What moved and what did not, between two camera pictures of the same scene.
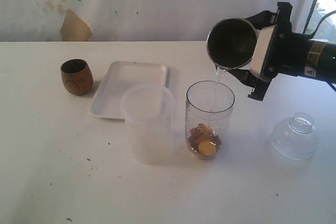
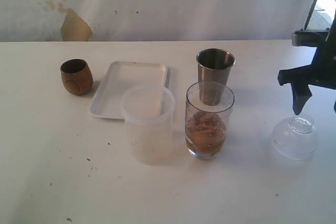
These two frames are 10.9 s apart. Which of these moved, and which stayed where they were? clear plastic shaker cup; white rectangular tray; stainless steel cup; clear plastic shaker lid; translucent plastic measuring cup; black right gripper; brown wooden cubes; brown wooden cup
Moved: black right gripper; stainless steel cup; brown wooden cubes
Stayed: clear plastic shaker cup; translucent plastic measuring cup; clear plastic shaker lid; white rectangular tray; brown wooden cup
